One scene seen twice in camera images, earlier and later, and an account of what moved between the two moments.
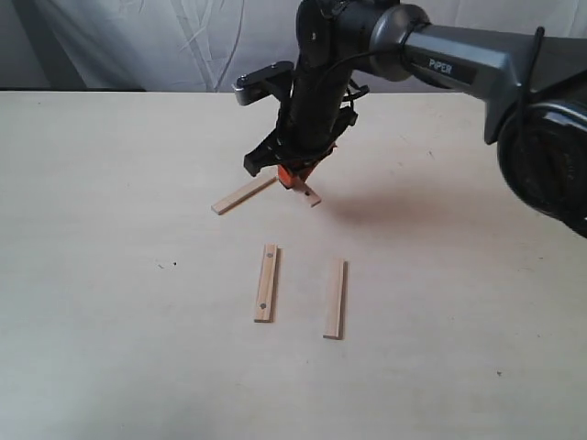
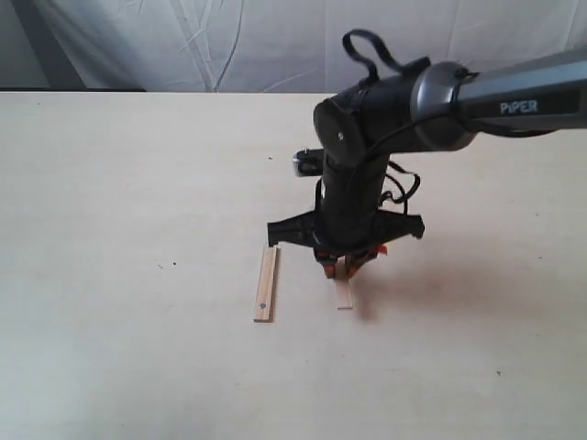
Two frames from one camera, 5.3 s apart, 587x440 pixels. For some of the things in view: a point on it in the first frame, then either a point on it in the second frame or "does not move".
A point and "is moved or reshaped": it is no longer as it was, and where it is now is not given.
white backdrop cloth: x=205 y=45 does not move
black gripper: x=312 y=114 to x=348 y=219
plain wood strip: x=335 y=299 is moved or reshaped
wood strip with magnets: x=264 y=313 does not move
